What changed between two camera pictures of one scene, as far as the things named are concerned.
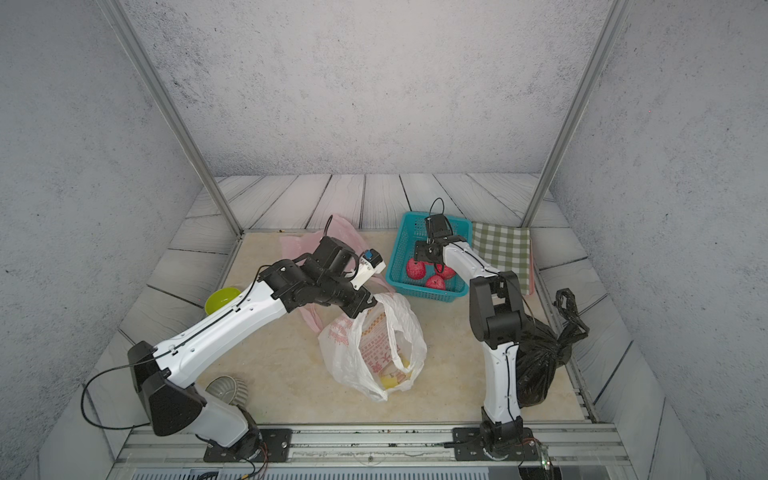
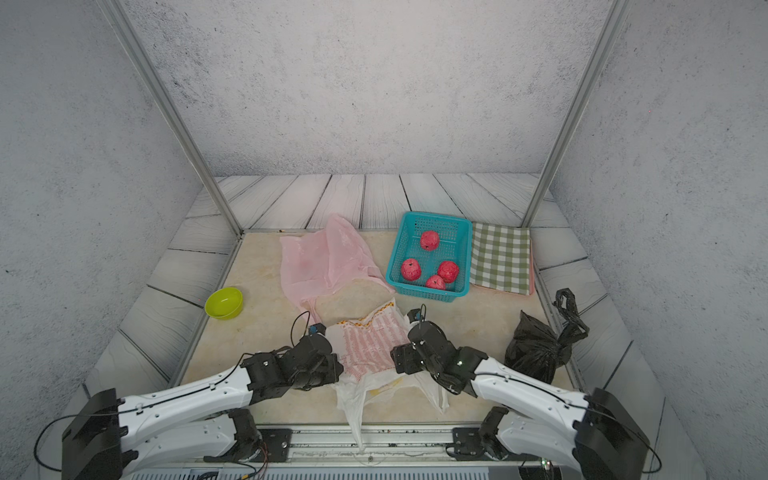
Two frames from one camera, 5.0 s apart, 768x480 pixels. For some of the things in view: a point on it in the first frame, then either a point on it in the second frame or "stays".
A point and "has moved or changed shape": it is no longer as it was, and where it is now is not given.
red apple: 444,271 stays
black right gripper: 420,250 to 405,352
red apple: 415,271 stays
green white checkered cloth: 505,249 stays
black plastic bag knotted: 541,354 stays
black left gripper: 362,302 to 334,365
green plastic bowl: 220,297 stays
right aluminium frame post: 616,17 stays
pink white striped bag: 380,351 has moved or changed shape
